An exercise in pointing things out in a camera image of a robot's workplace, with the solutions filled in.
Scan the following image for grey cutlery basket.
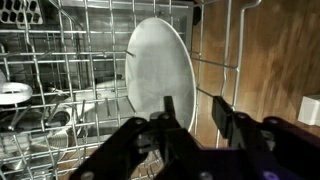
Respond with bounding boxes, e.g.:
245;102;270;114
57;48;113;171
0;0;44;26

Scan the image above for white round plate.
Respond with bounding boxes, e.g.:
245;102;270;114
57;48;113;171
124;17;198;133

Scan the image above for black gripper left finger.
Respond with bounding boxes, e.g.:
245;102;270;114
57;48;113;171
68;95;214;180

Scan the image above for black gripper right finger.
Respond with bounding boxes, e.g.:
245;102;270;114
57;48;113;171
211;95;320;180

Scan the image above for ribbed silver metal item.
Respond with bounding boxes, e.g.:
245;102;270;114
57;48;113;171
18;129;70;168

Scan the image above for wire dishwasher rack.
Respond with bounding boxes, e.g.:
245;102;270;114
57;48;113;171
0;0;264;180

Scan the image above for white box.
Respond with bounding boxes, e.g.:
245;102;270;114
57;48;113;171
297;94;320;127

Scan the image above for white ceramic mug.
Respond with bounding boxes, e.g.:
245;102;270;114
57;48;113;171
0;69;34;106

